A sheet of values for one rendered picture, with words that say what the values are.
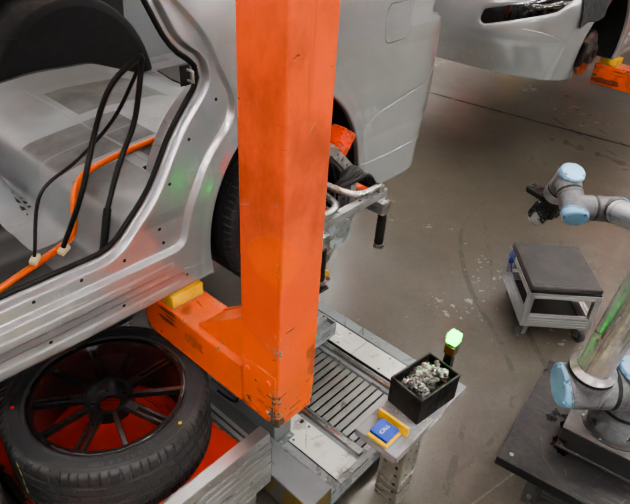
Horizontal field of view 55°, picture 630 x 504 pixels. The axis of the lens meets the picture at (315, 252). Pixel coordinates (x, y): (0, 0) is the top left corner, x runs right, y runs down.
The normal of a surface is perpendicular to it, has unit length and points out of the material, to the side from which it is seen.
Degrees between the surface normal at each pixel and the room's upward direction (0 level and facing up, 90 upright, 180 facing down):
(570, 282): 0
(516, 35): 89
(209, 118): 90
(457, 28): 89
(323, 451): 0
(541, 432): 0
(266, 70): 90
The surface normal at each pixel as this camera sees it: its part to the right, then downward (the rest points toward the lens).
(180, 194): 0.74, 0.41
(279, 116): -0.67, 0.39
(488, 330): 0.05, -0.82
